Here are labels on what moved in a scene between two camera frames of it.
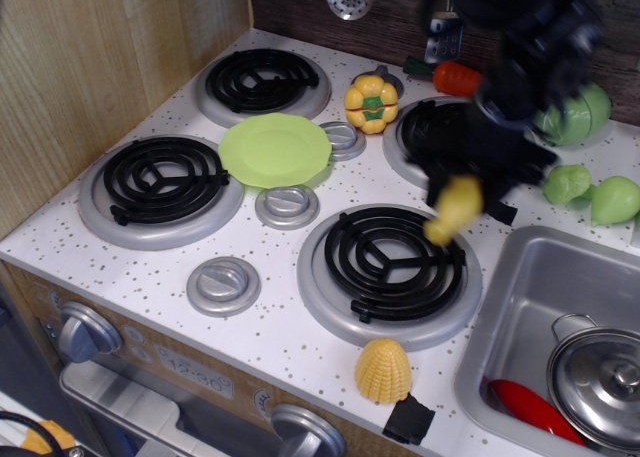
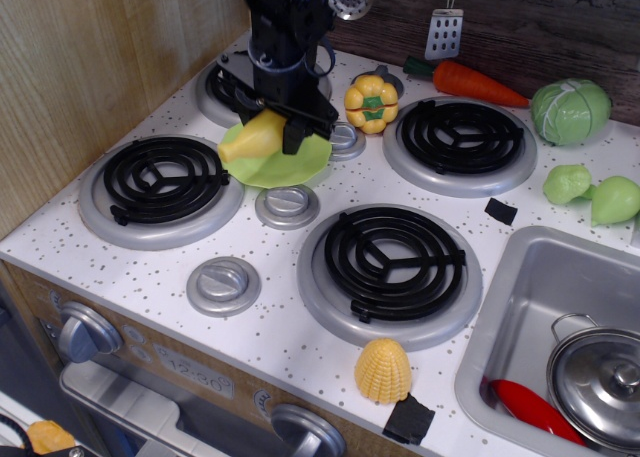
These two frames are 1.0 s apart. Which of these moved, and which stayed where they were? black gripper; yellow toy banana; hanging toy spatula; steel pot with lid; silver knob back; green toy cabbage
Moved: yellow toy banana; black gripper
Stayed: green toy cabbage; steel pot with lid; hanging toy spatula; silver knob back
